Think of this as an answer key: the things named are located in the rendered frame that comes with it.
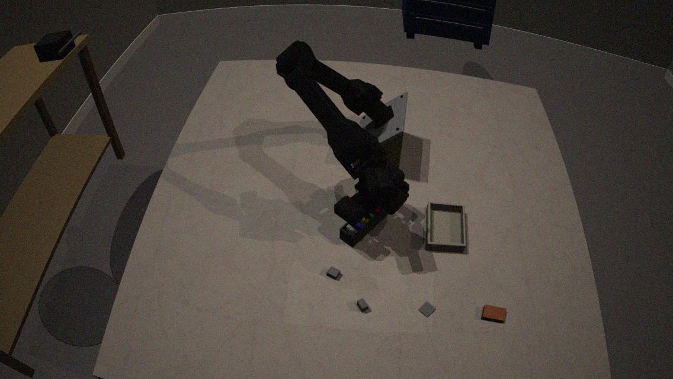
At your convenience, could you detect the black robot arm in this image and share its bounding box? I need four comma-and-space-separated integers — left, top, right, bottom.
275, 40, 409, 214

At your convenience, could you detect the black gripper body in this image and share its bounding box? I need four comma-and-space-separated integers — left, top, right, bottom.
334, 162, 405, 226

